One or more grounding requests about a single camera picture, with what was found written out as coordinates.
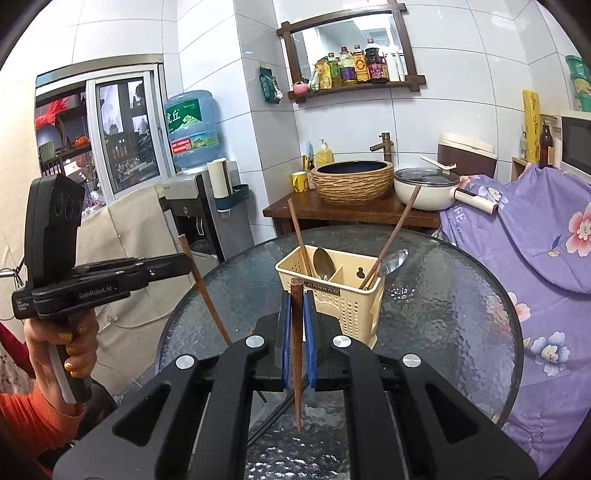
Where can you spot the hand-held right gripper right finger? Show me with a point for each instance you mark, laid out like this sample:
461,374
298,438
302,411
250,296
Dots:
309,341

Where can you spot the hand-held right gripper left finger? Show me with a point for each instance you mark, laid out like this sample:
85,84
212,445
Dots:
286,341

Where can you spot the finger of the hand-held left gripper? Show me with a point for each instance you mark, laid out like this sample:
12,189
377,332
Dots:
138,284
171,264

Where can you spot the brown wooden chopstick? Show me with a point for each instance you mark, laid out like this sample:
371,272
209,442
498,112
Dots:
300,240
205,290
298,332
392,235

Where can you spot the beige plastic utensil holder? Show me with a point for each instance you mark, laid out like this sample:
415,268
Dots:
332,304

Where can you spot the metal spoon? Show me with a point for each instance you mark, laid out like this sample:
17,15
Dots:
322,263

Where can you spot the person's left forearm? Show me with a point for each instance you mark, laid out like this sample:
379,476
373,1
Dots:
32,415

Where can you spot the person's left hand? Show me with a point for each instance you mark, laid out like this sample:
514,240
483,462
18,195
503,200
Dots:
39,350

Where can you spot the beige cloth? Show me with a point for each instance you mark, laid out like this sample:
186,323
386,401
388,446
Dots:
138,258

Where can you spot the grey water dispenser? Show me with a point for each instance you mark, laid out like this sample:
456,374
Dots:
198,217

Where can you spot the dark wooden display shelf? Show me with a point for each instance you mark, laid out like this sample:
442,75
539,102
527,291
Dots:
64,152

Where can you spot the orange teapot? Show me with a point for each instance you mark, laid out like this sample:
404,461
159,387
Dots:
81,140

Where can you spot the white paper cup tube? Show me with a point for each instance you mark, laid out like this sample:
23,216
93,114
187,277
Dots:
220,182

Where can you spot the red decoration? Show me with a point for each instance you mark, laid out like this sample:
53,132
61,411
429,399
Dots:
55,115

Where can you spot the sliding window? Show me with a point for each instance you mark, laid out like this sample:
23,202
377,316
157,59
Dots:
124,134

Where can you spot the wooden counter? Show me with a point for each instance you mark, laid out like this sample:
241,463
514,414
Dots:
323,212

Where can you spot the blue water jug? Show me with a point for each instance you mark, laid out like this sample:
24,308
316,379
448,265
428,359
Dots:
191,129

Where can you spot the yellow cup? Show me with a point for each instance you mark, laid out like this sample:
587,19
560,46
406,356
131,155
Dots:
299,181

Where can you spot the woven pattern basin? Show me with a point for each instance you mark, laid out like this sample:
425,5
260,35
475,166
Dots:
353,184

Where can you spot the blue toothbrush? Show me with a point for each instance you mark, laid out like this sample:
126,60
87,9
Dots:
310,154

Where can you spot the yellow soap dispenser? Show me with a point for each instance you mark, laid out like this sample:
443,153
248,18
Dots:
324,154

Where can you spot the white pot with glass lid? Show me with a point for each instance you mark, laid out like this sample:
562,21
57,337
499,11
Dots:
425,191

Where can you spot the green hanging packet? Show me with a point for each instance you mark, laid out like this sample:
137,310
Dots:
270,85

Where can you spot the brass faucet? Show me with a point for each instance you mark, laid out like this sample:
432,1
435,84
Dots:
385,147

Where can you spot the pink bowl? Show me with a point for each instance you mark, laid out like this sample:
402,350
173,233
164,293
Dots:
300,87

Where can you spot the white ladle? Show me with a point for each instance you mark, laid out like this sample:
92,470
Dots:
436,162

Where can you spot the purple floral cloth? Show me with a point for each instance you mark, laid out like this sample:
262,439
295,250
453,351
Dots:
531,254

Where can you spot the yellow seasoning packet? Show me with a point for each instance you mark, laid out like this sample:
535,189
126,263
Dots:
318,76

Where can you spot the brown white rice cooker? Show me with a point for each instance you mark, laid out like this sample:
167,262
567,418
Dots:
466,154

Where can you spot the wooden framed mirror shelf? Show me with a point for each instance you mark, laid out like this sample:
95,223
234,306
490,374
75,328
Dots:
351,90

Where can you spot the green yellow oil bottle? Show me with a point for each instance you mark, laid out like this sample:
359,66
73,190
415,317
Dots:
335,71

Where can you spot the purple label sauce bottle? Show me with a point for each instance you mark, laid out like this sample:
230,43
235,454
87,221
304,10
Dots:
347,69

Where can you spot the wooden box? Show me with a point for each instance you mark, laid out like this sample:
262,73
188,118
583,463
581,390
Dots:
519,168

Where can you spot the yellow label sauce bottle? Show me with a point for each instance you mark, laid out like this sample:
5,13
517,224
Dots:
361,67

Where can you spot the dark soy sauce bottle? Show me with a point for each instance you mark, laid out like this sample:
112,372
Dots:
376,64

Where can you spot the white squeeze bottle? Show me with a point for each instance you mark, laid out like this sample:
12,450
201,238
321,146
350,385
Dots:
396,67

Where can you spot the small clear bottle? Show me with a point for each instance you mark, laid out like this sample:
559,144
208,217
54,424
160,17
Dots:
522,146

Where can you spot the brown glass bottle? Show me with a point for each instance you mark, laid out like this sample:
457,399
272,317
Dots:
546,147

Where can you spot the yellow roll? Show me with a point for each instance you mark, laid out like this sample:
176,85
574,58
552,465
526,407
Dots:
532,124

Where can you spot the white microwave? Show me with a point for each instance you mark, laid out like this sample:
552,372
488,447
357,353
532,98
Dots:
577,143

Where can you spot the green instant noodle cup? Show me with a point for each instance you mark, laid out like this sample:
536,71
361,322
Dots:
579,67
584,102
581,86

